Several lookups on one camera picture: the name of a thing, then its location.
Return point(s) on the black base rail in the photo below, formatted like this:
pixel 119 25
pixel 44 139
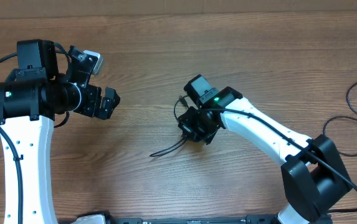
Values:
pixel 249 219

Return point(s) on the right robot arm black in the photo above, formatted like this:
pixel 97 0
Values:
pixel 313 173

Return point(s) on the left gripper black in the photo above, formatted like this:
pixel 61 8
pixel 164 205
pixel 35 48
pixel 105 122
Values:
pixel 92 100

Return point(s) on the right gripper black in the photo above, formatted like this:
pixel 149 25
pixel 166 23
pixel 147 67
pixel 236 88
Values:
pixel 189 125

